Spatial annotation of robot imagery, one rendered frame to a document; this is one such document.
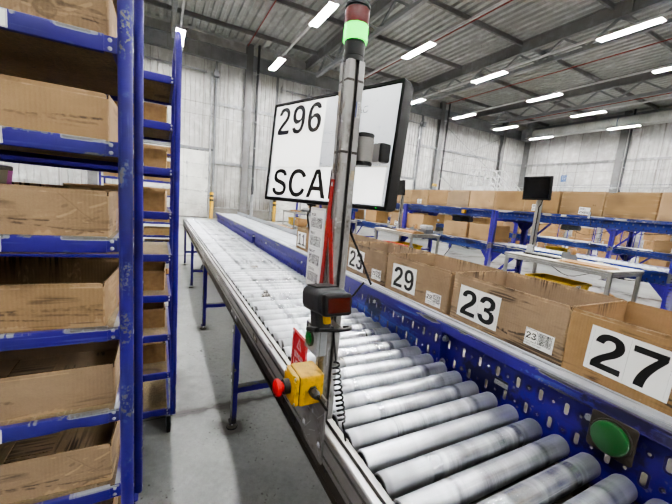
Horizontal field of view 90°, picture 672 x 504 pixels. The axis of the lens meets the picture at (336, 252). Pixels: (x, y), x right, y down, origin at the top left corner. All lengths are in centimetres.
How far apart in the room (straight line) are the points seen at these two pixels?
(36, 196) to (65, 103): 19
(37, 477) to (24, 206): 61
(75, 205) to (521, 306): 115
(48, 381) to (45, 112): 57
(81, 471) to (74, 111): 81
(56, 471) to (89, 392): 19
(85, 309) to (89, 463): 38
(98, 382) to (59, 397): 8
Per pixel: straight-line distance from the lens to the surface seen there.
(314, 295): 67
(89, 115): 90
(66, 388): 101
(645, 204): 583
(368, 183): 84
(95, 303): 92
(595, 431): 102
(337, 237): 73
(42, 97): 91
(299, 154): 103
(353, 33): 80
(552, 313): 108
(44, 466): 111
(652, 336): 100
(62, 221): 91
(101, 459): 110
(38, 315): 95
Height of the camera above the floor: 126
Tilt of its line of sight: 8 degrees down
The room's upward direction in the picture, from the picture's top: 5 degrees clockwise
